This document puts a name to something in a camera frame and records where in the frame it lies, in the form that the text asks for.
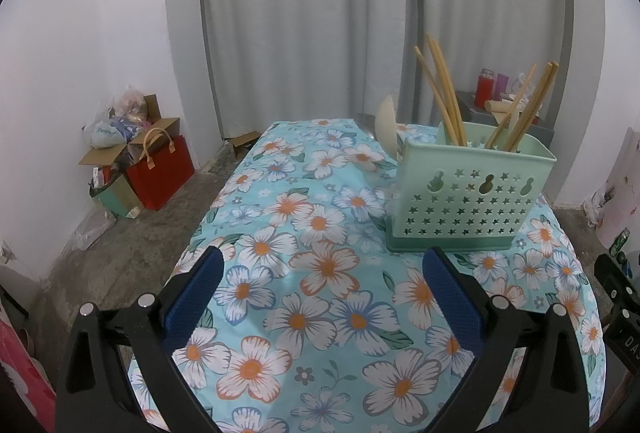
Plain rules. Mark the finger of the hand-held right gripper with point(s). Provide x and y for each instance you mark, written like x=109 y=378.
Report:
x=612 y=280

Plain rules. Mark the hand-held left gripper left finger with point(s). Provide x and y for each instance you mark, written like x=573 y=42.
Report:
x=195 y=300

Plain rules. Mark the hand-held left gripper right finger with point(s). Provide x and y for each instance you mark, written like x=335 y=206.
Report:
x=450 y=305

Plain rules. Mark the green perforated utensil basket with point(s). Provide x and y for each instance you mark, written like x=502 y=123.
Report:
x=465 y=213

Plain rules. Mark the metal spoon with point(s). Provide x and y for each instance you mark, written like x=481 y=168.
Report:
x=367 y=125

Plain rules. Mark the green bottle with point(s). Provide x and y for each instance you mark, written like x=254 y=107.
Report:
x=620 y=240

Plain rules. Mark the white plastic bag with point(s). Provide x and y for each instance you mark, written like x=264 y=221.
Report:
x=594 y=208
x=517 y=85

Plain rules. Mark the white plastic sheet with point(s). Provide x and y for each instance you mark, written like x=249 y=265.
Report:
x=92 y=230

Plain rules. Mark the green gift bag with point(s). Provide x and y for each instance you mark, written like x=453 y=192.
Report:
x=117 y=200

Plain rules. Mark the blue floral tablecloth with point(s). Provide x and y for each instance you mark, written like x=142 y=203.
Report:
x=320 y=263

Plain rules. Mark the red gift bag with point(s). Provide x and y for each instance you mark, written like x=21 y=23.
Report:
x=162 y=173

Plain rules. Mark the small cardboard box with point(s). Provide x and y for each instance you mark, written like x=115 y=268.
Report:
x=242 y=143

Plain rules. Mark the open cardboard box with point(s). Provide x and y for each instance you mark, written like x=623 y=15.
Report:
x=105 y=153

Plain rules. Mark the pink bag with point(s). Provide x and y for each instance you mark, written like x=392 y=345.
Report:
x=20 y=378

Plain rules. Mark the brown paper roll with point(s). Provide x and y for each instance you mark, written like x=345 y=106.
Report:
x=497 y=109

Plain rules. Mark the red bottle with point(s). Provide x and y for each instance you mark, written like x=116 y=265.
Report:
x=484 y=90

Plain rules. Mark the purple cup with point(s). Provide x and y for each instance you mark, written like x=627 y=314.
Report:
x=502 y=84

